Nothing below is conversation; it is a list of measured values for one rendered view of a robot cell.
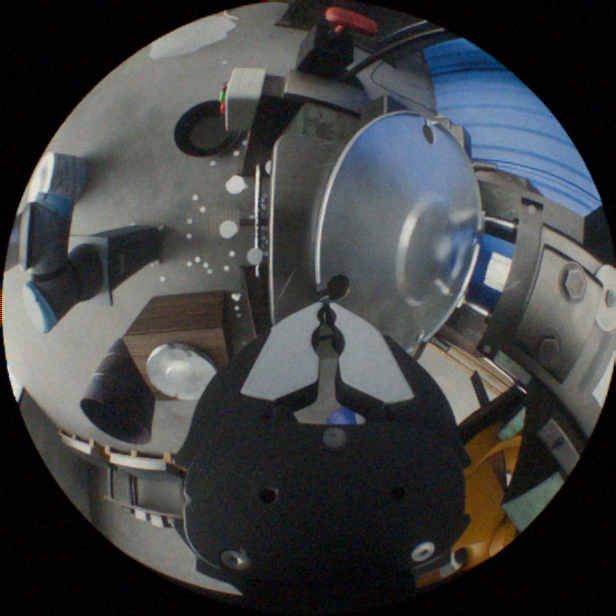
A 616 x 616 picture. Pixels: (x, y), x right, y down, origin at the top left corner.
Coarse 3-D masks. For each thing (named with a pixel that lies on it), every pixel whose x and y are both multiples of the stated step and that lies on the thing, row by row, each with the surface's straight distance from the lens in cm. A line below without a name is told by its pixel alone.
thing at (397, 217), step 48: (384, 144) 16; (432, 144) 22; (336, 192) 13; (384, 192) 15; (432, 192) 20; (336, 240) 13; (384, 240) 15; (432, 240) 20; (384, 288) 17; (432, 288) 23
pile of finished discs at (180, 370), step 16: (160, 352) 72; (176, 352) 70; (192, 352) 69; (160, 368) 78; (176, 368) 75; (192, 368) 74; (208, 368) 73; (160, 384) 86; (176, 384) 82; (192, 384) 80
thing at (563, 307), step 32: (544, 224) 24; (544, 256) 21; (576, 256) 24; (544, 288) 21; (576, 288) 20; (608, 288) 25; (544, 320) 21; (576, 320) 21; (608, 320) 25; (512, 352) 25; (544, 352) 20; (576, 352) 22; (608, 352) 27; (544, 384) 26; (576, 384) 27; (608, 384) 29; (576, 416) 29
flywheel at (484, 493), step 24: (480, 432) 55; (480, 456) 52; (504, 456) 64; (480, 480) 55; (480, 504) 55; (480, 528) 55; (504, 528) 59; (456, 552) 69; (480, 552) 58; (432, 576) 50
